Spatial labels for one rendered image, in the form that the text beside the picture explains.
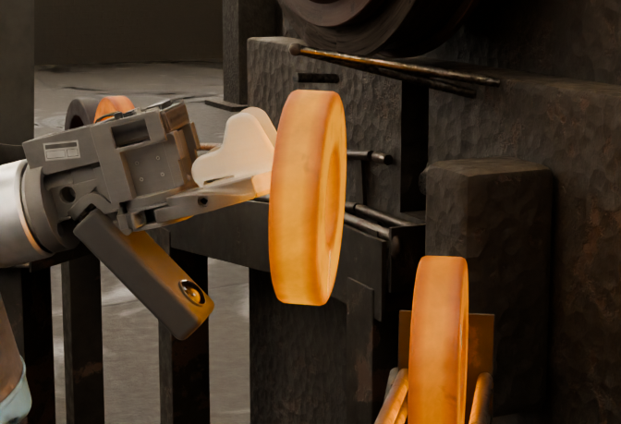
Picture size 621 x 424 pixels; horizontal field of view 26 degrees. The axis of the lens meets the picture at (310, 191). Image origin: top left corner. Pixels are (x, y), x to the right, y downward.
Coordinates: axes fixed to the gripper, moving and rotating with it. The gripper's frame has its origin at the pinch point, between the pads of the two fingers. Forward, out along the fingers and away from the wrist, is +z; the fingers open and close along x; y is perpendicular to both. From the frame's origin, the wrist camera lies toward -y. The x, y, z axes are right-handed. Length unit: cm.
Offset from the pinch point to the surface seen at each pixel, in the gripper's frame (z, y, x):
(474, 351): 7.4, -17.6, 7.5
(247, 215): -23, -12, 68
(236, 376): -71, -68, 204
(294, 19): -9, 10, 57
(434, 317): 6.9, -10.8, -5.9
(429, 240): 3.1, -12.9, 31.0
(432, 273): 7.1, -8.6, -2.7
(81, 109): -65, 4, 137
